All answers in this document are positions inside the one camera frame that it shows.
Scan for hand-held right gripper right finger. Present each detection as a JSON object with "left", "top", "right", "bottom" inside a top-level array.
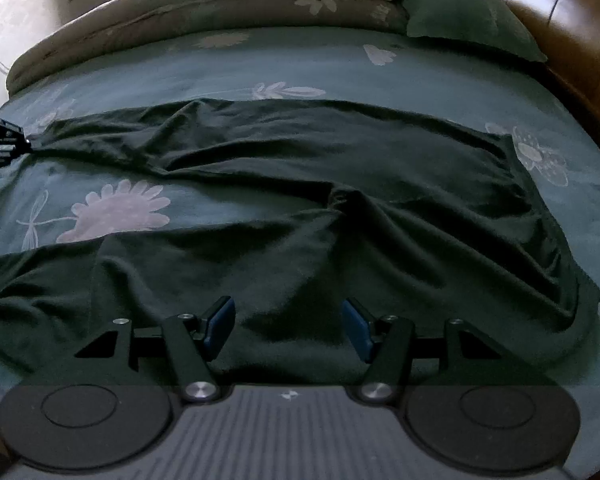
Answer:
[{"left": 341, "top": 297, "right": 501, "bottom": 405}]

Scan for beige folded quilt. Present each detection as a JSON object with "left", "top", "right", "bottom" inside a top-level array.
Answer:
[{"left": 5, "top": 0, "right": 473, "bottom": 96}]

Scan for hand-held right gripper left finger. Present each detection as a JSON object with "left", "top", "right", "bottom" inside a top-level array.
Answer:
[{"left": 76, "top": 296, "right": 237, "bottom": 403}]

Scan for green pillow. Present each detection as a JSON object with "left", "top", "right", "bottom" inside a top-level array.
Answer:
[{"left": 402, "top": 0, "right": 548, "bottom": 63}]

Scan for dark green pants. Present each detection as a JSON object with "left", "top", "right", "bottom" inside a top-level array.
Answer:
[{"left": 0, "top": 97, "right": 600, "bottom": 387}]

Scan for teal floral bed sheet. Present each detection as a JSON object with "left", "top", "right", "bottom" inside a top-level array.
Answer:
[{"left": 0, "top": 27, "right": 600, "bottom": 461}]

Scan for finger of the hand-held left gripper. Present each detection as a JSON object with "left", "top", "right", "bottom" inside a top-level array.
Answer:
[{"left": 0, "top": 117, "right": 35, "bottom": 166}]

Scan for brown wooden headboard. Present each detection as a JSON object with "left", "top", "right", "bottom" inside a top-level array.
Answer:
[{"left": 465, "top": 0, "right": 600, "bottom": 171}]

